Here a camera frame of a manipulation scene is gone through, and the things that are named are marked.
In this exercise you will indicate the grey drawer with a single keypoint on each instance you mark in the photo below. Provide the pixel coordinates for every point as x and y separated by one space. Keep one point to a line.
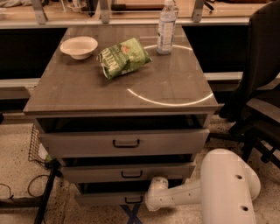
112 193
137 168
122 136

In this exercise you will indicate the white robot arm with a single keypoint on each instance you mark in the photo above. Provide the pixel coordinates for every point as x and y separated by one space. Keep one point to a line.
225 190

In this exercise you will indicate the grey drawer cabinet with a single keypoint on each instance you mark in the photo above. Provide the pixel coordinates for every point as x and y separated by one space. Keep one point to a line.
170 85

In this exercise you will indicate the green chip bag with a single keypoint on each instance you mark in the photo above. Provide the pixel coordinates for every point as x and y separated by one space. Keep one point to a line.
123 58

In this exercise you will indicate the white bowl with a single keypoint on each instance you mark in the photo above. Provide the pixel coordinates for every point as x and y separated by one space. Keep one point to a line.
79 48

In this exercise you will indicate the clear plastic water bottle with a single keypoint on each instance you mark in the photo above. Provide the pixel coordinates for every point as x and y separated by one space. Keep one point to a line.
166 28

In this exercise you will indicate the black stand leg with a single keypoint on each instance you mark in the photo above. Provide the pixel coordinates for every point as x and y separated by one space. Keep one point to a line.
40 202

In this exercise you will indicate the black office chair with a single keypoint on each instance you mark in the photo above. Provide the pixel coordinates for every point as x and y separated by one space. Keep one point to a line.
255 115

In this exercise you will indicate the wire mesh basket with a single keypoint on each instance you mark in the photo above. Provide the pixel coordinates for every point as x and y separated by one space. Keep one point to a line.
37 152

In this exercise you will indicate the grey railing post right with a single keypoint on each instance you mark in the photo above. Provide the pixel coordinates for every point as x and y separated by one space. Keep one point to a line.
197 10

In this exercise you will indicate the grey railing post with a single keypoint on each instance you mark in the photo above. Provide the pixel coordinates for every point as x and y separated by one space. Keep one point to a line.
39 12
104 7
197 10

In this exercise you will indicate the grey railing post middle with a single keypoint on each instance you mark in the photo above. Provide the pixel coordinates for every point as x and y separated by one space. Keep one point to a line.
104 7

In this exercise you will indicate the grey railing post left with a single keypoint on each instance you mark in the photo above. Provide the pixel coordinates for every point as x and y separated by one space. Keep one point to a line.
39 12

